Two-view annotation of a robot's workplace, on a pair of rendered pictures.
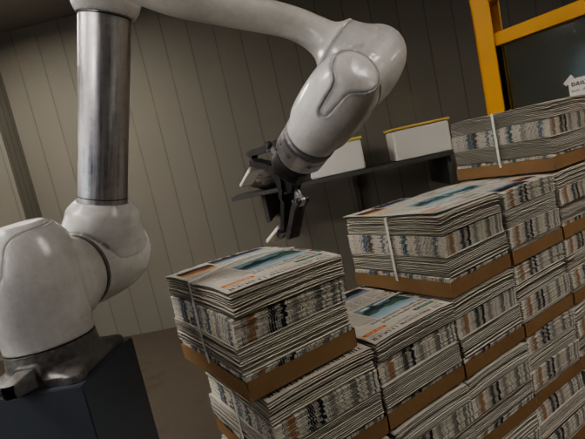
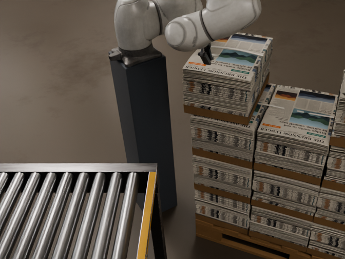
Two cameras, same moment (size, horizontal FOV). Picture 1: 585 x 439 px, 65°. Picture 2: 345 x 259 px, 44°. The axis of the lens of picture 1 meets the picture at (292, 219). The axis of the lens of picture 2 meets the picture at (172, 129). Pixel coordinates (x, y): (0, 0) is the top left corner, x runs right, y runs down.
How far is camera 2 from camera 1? 1.28 m
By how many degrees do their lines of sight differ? 61
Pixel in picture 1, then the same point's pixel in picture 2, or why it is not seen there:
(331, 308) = (238, 101)
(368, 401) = (244, 149)
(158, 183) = not seen: outside the picture
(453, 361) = (313, 172)
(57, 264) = (132, 21)
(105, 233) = (165, 9)
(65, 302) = (132, 37)
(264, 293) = (199, 76)
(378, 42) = (220, 12)
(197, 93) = not seen: outside the picture
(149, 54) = not seen: outside the picture
